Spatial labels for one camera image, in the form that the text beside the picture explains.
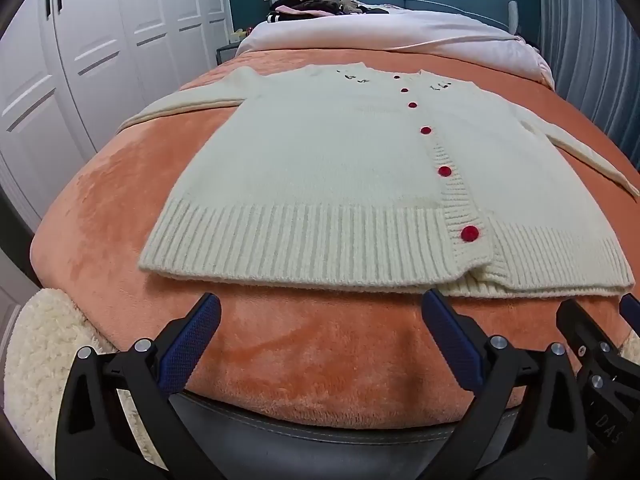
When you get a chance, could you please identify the dark nightstand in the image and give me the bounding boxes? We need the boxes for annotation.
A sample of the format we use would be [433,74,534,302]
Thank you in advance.
[216,42,242,66]

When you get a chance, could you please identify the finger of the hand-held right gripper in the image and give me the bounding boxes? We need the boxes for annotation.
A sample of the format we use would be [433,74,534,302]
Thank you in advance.
[619,292,640,333]
[556,299,623,391]

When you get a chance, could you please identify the orange plush blanket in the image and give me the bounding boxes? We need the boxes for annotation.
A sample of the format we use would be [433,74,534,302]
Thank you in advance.
[30,47,640,431]

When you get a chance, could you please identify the white pink duvet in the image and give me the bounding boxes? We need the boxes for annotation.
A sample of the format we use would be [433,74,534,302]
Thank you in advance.
[235,7,555,92]

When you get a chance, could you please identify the grey blue curtain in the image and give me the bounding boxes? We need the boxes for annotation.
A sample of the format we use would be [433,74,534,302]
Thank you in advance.
[537,0,640,171]

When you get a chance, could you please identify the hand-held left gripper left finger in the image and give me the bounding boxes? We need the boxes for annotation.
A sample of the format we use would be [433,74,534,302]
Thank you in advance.
[55,291,227,480]

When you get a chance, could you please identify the cream knit cardigan red buttons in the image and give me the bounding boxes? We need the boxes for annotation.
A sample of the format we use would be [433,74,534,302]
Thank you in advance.
[117,63,640,295]

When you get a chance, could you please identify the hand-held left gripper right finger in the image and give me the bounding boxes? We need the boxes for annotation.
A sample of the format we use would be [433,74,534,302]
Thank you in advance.
[421,288,589,480]

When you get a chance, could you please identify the pile of dark clothes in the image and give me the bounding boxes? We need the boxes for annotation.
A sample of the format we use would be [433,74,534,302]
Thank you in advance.
[267,0,391,25]

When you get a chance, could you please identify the cream fluffy rug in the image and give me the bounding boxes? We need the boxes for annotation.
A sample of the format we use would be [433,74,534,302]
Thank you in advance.
[5,287,166,480]

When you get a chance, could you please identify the white panelled wardrobe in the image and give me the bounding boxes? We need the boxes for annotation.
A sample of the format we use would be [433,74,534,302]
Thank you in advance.
[0,0,236,241]

